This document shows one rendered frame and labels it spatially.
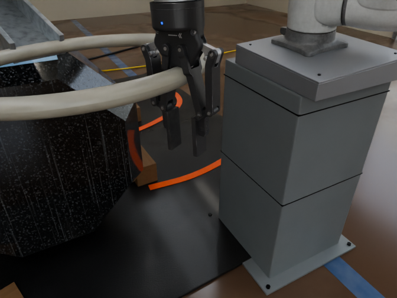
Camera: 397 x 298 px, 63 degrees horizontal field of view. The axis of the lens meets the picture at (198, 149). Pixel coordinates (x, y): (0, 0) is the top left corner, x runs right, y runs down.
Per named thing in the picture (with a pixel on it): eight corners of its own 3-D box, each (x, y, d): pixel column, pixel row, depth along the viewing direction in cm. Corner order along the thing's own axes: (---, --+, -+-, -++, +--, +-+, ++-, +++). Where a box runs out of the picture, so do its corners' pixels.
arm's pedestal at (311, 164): (281, 185, 184) (306, 40, 141) (355, 248, 147) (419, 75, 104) (204, 216, 164) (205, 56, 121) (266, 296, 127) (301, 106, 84)
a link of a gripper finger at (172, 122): (168, 112, 53) (164, 112, 53) (171, 151, 56) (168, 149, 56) (178, 106, 55) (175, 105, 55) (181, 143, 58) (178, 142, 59)
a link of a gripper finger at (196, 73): (189, 41, 49) (197, 39, 48) (207, 112, 53) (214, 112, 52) (173, 47, 46) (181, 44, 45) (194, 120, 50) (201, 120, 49)
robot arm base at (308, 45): (300, 31, 122) (302, 15, 119) (350, 46, 106) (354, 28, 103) (262, 39, 115) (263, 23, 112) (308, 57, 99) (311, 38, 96)
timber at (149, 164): (158, 180, 186) (156, 162, 179) (137, 187, 181) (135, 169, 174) (138, 155, 208) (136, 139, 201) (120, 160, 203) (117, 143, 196)
